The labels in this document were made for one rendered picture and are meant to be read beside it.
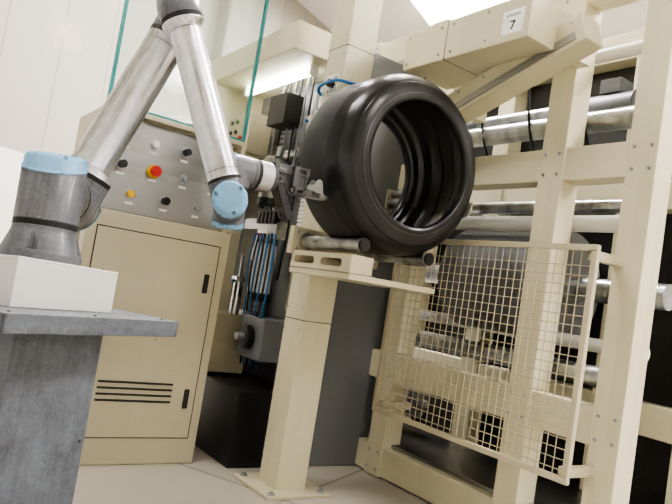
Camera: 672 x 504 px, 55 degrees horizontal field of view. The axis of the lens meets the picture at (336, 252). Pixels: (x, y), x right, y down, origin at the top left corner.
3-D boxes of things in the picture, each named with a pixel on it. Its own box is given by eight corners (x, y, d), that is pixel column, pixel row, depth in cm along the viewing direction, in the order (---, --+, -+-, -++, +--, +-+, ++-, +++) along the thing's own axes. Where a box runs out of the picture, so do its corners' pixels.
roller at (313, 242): (299, 247, 231) (301, 234, 232) (309, 249, 234) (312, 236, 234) (358, 251, 203) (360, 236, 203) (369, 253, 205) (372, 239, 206)
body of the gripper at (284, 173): (312, 170, 197) (278, 160, 191) (308, 198, 197) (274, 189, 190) (299, 172, 204) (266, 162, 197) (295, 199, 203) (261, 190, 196)
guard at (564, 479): (371, 410, 259) (397, 237, 264) (374, 410, 260) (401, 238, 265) (565, 485, 186) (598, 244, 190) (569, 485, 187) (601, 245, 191)
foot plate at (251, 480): (232, 475, 244) (233, 469, 245) (292, 473, 260) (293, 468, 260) (267, 501, 222) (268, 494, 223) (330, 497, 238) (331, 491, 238)
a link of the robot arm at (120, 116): (18, 208, 168) (164, -25, 181) (36, 217, 186) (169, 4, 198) (72, 236, 170) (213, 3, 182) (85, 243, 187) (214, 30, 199)
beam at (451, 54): (400, 71, 256) (406, 33, 257) (446, 90, 270) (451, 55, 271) (526, 35, 206) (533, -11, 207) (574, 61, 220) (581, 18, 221)
